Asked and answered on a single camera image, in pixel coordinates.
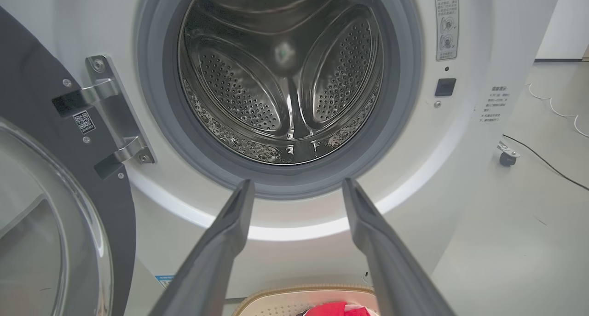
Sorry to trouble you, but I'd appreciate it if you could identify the steel perforated washer drum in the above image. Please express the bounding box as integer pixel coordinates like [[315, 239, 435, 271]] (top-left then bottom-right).
[[177, 0, 385, 166]]

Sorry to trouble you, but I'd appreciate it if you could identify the cream perforated laundry basket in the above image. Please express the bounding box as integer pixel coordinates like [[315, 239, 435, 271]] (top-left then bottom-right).
[[232, 285, 380, 316]]

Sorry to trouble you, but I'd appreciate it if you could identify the red and white garment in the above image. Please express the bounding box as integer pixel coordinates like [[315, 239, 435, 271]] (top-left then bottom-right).
[[297, 300, 380, 316]]

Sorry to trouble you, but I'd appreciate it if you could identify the silver metal door hinge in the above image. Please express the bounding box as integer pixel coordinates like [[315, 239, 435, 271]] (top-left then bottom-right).
[[52, 55, 156, 179]]

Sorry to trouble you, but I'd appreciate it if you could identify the white floor cable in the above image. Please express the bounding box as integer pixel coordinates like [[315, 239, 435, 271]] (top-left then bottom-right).
[[527, 82, 589, 138]]

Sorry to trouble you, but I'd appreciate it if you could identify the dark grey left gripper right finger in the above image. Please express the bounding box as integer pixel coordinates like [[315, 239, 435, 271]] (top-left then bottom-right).
[[342, 178, 457, 316]]

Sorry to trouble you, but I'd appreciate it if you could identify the grey rubber door gasket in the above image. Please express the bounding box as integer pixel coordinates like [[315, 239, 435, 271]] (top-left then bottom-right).
[[136, 0, 424, 201]]

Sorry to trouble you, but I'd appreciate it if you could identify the black door latch socket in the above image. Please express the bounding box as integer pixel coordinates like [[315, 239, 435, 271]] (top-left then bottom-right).
[[435, 78, 457, 97]]

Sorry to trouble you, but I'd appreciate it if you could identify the dark grey washing machine door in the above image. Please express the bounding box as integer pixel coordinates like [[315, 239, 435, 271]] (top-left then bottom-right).
[[0, 6, 137, 316]]

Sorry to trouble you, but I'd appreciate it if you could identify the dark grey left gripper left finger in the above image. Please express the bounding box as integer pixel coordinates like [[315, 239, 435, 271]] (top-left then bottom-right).
[[150, 179, 256, 316]]

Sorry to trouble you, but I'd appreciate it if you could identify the white warning instruction sticker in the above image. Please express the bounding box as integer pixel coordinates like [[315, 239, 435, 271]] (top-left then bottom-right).
[[433, 0, 460, 61]]

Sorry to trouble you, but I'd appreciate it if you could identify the white QR code sticker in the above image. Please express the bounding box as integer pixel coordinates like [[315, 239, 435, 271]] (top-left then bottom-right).
[[73, 110, 96, 134]]

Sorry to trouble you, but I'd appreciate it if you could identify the white front-load washing machine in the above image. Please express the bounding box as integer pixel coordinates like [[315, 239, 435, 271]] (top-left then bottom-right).
[[0, 0, 564, 316]]

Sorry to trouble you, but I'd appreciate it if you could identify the black floor cable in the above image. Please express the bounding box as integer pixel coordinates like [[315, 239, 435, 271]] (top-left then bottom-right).
[[502, 134, 589, 191]]

